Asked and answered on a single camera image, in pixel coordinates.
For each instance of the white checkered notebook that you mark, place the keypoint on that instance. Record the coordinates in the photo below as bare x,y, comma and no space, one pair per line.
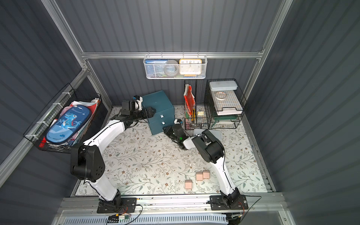
230,106

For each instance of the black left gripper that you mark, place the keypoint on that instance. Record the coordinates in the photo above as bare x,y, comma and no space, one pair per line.
147,112

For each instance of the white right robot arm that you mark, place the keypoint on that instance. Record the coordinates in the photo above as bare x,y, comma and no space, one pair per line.
213,152

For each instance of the teal drawer cabinet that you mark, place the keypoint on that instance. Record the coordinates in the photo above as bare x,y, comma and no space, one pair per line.
165,111

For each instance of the grey tape roll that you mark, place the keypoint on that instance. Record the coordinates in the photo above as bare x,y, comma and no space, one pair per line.
171,68

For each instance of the grey pencil box on table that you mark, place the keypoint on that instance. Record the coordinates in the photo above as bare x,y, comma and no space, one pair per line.
216,133

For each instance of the grey pencil box on rack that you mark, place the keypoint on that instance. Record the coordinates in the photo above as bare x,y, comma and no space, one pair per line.
217,86

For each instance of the pink plug three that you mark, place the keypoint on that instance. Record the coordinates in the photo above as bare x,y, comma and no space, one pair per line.
188,184

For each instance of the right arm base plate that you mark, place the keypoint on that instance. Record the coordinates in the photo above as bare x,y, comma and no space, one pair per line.
219,203

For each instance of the red book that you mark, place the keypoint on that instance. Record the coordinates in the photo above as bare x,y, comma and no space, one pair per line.
189,100

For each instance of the pink plug one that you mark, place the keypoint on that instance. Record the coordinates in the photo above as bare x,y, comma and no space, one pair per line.
199,176

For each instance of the black wire desk organizer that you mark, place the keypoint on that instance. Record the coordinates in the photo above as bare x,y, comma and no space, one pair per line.
213,104

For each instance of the white hanging wire basket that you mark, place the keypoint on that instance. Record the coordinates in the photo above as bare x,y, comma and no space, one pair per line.
154,66

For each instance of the pink plug two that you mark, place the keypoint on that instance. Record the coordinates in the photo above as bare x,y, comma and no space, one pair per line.
206,174

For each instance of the clear tape roll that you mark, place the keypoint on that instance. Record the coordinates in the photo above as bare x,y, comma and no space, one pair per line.
220,96

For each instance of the yellow alarm clock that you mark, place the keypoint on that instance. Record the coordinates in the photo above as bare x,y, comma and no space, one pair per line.
190,67

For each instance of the blue dinosaur pencil case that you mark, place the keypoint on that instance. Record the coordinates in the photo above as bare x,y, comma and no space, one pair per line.
68,124

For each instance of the floral table mat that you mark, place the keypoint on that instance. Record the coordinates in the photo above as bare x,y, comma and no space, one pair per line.
139,163

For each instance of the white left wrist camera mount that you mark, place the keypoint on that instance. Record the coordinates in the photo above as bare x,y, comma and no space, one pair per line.
138,100

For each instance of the black side wire basket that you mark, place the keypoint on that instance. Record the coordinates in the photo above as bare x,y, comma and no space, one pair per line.
67,97

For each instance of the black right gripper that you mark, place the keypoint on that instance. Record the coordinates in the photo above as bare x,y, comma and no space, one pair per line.
168,131

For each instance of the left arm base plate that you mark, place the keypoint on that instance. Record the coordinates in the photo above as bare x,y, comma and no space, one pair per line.
127,205

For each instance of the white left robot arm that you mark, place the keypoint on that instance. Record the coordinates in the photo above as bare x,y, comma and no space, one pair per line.
86,162

